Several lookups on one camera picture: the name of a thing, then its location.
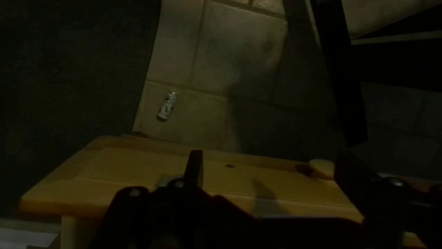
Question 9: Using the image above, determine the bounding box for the small white tube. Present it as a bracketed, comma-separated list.
[156, 90, 180, 123]

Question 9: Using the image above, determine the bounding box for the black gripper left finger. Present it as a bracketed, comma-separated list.
[89, 148, 218, 249]

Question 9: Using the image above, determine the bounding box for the wooden pine dresser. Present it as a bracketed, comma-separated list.
[19, 133, 430, 249]

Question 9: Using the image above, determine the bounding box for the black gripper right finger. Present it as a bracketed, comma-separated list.
[333, 147, 442, 249]

